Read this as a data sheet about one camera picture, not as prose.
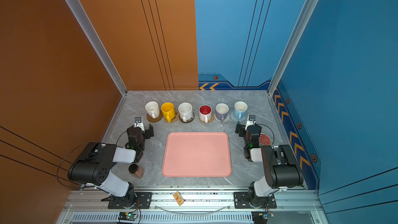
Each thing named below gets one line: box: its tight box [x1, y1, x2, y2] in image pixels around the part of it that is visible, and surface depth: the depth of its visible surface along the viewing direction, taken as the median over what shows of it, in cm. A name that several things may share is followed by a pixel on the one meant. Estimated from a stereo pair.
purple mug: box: [215, 102, 230, 123], surface depth 102 cm
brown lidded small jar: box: [128, 163, 145, 179], surface depth 76 cm
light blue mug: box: [234, 101, 249, 120], surface depth 99 cm
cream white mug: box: [145, 101, 160, 119], surface depth 100 cm
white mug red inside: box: [198, 104, 213, 124], surface depth 101 cm
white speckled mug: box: [177, 102, 193, 123], surface depth 100 cm
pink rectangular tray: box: [161, 132, 233, 178], surface depth 89 cm
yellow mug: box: [160, 101, 176, 123], surface depth 100 cm
